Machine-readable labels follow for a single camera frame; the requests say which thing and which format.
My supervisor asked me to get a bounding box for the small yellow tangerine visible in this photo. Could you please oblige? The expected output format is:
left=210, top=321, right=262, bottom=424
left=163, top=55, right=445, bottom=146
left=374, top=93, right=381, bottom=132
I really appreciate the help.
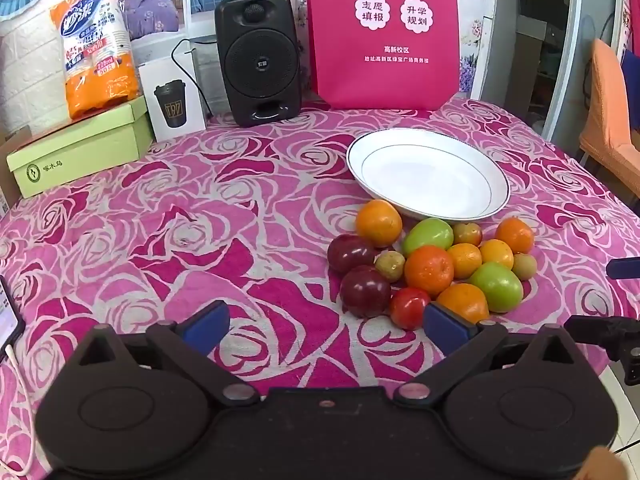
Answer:
left=479, top=239, right=515, bottom=271
left=446, top=243, right=483, bottom=280

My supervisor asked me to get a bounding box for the magenta printed bag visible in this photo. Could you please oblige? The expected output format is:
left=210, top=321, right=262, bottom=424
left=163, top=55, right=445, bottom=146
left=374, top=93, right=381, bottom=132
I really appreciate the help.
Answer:
left=304, top=0, right=461, bottom=111

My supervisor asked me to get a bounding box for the orange paper cup package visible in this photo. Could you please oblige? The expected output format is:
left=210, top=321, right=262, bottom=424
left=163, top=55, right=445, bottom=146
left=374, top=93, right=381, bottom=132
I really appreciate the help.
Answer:
left=50, top=0, right=143, bottom=121

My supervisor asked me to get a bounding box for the black cable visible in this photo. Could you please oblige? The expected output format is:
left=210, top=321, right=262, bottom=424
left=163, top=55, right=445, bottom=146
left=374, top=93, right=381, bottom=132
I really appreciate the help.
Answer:
left=171, top=37, right=218, bottom=118

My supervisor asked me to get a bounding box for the dark red plum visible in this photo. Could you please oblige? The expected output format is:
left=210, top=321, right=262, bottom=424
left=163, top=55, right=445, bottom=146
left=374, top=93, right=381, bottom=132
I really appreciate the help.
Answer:
left=327, top=234, right=381, bottom=275
left=340, top=266, right=392, bottom=318

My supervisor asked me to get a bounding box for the bright red plum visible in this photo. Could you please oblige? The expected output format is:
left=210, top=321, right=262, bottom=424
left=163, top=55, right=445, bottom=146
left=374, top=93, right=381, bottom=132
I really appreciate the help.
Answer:
left=390, top=287, right=432, bottom=331

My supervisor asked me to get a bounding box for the green mango-shaped fruit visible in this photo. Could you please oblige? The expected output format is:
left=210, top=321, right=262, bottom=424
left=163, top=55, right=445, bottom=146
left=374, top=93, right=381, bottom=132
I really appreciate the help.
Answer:
left=402, top=218, right=455, bottom=257

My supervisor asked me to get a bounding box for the white plate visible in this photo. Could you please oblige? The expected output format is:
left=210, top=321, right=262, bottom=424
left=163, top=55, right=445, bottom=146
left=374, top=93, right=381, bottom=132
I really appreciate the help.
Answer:
left=346, top=130, right=511, bottom=224

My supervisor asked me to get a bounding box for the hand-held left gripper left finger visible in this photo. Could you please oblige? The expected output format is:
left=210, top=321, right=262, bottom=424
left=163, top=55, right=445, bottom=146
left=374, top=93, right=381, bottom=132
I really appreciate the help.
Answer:
left=70, top=300, right=261, bottom=406

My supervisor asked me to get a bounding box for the white box with cup print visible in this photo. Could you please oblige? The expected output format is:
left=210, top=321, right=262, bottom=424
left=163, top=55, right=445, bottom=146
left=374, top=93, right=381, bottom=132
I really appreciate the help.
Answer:
left=137, top=60, right=208, bottom=143

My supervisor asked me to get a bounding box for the large orange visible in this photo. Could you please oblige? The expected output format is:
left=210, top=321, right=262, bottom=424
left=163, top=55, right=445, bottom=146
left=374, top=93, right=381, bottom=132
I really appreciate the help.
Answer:
left=356, top=200, right=403, bottom=248

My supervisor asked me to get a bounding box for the pink rose printed tablecloth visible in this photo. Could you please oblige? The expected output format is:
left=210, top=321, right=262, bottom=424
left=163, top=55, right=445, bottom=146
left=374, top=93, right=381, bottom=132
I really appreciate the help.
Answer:
left=0, top=92, right=640, bottom=480

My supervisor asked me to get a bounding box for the brown cardboard box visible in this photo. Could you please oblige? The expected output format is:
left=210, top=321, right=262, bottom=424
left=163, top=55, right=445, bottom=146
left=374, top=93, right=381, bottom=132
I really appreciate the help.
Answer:
left=0, top=127, right=33, bottom=216

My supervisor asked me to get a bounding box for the green apple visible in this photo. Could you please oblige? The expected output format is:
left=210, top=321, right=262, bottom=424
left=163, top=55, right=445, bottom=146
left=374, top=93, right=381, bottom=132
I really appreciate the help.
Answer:
left=467, top=261, right=524, bottom=314

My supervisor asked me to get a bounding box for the orange tangerine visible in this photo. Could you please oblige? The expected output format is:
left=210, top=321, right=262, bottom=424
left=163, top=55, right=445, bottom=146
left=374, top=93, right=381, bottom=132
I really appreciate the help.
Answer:
left=495, top=216, right=535, bottom=254
left=404, top=245, right=455, bottom=297

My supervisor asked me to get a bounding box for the medium orange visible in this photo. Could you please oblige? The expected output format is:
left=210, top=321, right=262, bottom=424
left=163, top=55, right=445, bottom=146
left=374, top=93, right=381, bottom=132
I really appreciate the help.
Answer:
left=436, top=283, right=490, bottom=323

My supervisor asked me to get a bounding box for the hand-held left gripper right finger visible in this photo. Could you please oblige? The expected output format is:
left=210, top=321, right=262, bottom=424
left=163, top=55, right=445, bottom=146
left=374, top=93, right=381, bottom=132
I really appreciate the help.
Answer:
left=395, top=302, right=583, bottom=403

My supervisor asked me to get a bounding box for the blue bag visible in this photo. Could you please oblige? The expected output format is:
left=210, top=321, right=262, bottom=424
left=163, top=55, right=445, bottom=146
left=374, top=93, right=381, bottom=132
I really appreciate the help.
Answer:
left=620, top=52, right=640, bottom=131

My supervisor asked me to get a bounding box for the smartphone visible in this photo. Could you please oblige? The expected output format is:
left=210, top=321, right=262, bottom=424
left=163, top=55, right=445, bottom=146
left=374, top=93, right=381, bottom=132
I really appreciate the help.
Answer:
left=0, top=275, right=26, bottom=361

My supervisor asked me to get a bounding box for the green cardboard box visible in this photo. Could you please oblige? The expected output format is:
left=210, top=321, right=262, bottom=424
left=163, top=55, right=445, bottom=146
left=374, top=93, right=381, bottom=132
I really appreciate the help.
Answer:
left=6, top=95, right=156, bottom=200

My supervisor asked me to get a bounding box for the small yellow-green jujube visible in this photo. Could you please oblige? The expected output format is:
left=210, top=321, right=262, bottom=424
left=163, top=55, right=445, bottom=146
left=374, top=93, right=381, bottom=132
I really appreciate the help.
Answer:
left=511, top=253, right=538, bottom=281
left=375, top=251, right=407, bottom=283

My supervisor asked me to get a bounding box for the white cable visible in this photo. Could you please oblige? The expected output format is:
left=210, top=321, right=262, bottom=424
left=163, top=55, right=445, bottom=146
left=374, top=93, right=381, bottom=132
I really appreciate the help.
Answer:
left=0, top=345, right=38, bottom=478

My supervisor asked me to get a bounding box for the small red-green jujube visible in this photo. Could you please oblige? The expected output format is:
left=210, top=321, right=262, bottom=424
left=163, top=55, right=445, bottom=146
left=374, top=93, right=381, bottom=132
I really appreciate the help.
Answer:
left=452, top=222, right=483, bottom=247

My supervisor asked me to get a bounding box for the bedding wall poster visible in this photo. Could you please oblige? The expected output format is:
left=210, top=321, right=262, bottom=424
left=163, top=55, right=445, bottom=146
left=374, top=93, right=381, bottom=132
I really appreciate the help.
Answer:
left=122, top=0, right=306, bottom=46

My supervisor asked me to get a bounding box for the black speaker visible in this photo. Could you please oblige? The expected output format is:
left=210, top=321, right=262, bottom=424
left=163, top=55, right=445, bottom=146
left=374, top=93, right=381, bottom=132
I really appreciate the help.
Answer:
left=215, top=0, right=302, bottom=128

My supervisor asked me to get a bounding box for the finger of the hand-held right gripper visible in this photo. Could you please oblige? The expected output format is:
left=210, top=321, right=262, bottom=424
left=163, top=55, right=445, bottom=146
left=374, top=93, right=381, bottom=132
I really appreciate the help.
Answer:
left=606, top=258, right=640, bottom=279
left=565, top=315, right=640, bottom=386

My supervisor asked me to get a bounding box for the white door frame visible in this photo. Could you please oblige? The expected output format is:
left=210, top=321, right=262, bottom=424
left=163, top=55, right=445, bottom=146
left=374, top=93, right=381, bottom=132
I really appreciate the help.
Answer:
left=542, top=0, right=601, bottom=141

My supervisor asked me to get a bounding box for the orange covered chair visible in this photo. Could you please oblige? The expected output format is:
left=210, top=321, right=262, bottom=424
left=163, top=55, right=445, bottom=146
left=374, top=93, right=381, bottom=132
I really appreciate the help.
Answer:
left=579, top=38, right=640, bottom=181

